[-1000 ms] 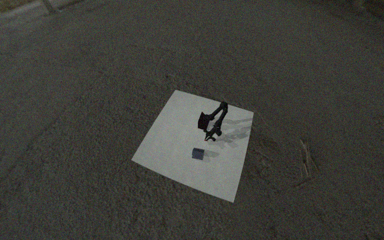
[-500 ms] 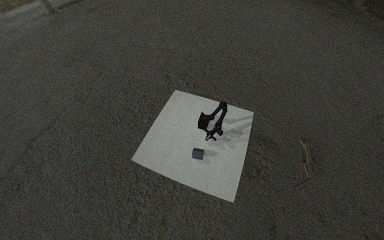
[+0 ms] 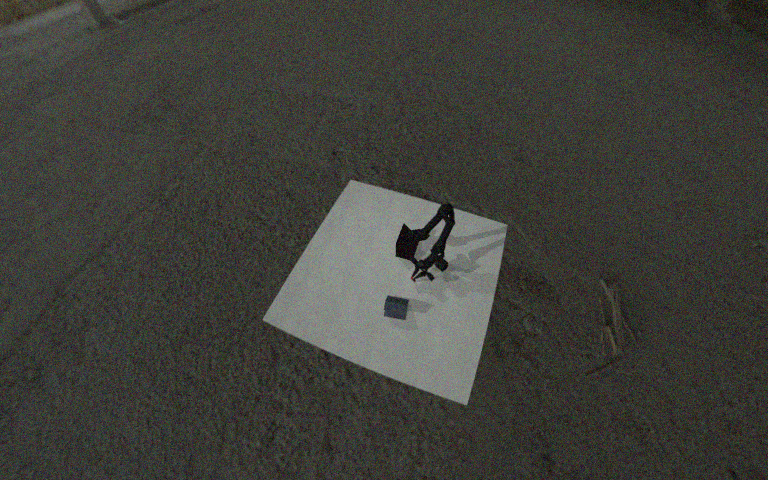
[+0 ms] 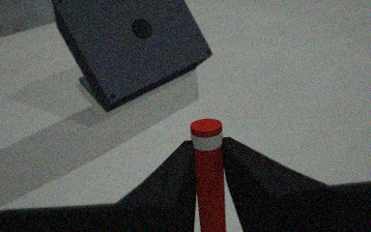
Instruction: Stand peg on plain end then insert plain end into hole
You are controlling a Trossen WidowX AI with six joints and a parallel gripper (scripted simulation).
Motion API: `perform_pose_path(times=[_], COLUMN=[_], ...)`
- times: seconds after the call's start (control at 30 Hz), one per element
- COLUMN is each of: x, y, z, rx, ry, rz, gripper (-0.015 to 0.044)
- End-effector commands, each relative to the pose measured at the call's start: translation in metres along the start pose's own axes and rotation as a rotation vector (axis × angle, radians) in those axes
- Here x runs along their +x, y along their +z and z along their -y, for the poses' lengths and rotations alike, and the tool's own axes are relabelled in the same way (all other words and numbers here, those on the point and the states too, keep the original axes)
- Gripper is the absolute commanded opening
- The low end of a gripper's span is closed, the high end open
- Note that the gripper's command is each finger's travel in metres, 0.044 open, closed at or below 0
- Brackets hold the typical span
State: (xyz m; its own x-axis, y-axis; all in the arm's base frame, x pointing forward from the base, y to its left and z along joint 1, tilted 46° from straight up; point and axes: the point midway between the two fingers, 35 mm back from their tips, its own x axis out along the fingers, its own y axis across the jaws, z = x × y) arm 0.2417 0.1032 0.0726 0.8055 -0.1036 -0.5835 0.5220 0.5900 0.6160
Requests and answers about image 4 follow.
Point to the dark grey sloped panel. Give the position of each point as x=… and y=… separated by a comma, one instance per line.
x=127, y=48

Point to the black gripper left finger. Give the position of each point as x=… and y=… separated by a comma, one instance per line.
x=164, y=202

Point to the dark red peg with grey band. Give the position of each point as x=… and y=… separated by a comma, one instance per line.
x=206, y=135

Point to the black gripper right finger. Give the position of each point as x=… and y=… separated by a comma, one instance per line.
x=271, y=197

